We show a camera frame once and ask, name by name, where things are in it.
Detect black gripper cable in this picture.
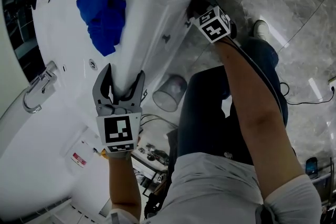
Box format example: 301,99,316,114
223,36,287,124

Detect chrome faucet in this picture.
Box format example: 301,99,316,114
22,60,58,114

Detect black floor cable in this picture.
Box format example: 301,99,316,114
279,82,336,106

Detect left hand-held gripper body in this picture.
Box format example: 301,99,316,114
96,99,143,153

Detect person's right forearm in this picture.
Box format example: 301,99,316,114
214,39,313,202

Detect white bag with red label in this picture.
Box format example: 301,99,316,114
59,137,93,175

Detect white ceramic sink basin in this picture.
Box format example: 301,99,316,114
0,0,174,155

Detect person's left leg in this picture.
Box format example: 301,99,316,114
178,65,234,166

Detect dark smartphone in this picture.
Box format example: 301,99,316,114
305,156,319,179

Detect black mesh wastebasket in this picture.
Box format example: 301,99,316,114
152,73,188,113

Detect person's leg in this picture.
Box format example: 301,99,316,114
228,36,289,166
178,65,234,166

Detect person's right leg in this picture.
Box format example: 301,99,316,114
228,36,289,166

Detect white wristband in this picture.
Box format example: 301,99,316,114
103,148,133,161

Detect grey floor cables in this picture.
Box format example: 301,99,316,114
140,112,179,129

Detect person's left forearm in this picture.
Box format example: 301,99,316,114
107,156,142,218

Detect blue cloth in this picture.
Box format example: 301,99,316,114
76,0,127,58

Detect person's right shoe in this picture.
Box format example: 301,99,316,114
252,19,269,38

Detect person's white shirt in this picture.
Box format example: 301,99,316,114
104,152,323,224

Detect white vanity cabinet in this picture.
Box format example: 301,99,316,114
141,0,220,103

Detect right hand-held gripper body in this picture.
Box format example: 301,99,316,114
193,0,238,44

